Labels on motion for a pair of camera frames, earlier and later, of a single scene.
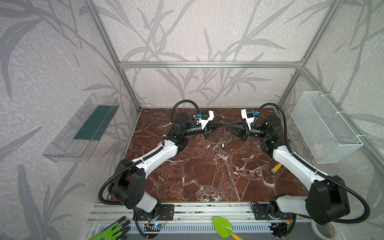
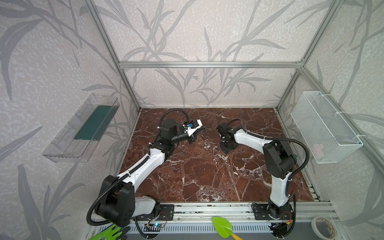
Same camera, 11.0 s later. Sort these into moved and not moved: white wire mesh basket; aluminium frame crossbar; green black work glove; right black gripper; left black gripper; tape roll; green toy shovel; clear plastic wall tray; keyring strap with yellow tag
Moved: keyring strap with yellow tag; left black gripper; right black gripper
Not moved: white wire mesh basket; green toy shovel; aluminium frame crossbar; clear plastic wall tray; green black work glove; tape roll
